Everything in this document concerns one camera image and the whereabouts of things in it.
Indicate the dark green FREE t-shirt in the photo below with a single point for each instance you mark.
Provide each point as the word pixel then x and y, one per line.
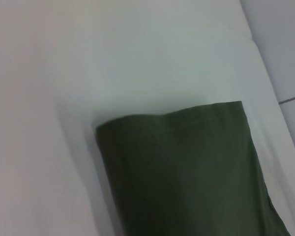
pixel 186 172

